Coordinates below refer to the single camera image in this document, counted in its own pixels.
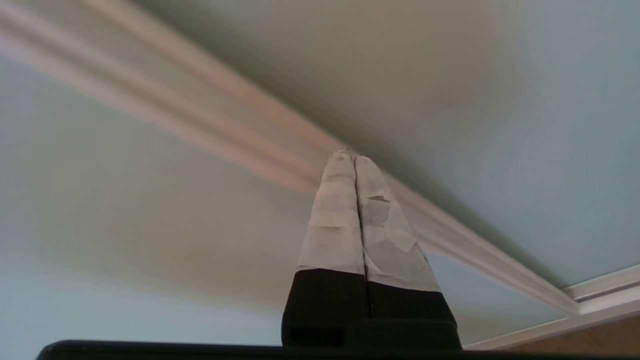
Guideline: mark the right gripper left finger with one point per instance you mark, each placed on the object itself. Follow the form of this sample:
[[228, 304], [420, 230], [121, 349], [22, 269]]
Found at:
[[330, 280]]

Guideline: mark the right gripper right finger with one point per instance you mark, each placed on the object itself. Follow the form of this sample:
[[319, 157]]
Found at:
[[400, 305]]

